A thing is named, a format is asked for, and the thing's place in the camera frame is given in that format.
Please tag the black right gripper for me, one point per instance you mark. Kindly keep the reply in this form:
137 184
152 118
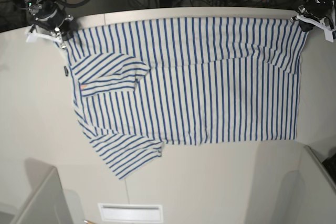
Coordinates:
48 15

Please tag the blue white striped T-shirt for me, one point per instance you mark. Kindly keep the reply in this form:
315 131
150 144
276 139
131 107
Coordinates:
137 86

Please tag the black keyboard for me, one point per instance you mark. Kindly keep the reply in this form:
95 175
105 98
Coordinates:
330 166

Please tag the right grey partition panel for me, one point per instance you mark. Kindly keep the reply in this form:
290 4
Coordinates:
307 194

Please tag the grey partition panel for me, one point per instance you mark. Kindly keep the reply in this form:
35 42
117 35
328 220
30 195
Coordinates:
31 192
307 194

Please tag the left grey partition panel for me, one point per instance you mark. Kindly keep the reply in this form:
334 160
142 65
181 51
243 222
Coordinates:
31 192

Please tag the white table inlay plate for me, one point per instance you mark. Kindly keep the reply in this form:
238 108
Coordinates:
131 213

